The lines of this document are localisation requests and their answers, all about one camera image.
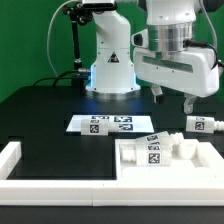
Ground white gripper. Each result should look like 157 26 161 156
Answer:
131 29 219 114

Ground white square tabletop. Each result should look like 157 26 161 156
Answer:
115 139 224 185

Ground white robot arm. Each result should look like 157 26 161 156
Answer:
81 0 219 114

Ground white sheet with tags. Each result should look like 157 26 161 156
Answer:
66 115 154 133

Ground white U-shaped fence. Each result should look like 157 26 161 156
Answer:
0 142 224 206

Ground black cables at base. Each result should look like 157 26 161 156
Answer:
32 68 92 88

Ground black camera stand pole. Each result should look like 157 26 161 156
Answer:
63 4 84 89

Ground grey cable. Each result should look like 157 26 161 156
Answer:
46 0 80 78

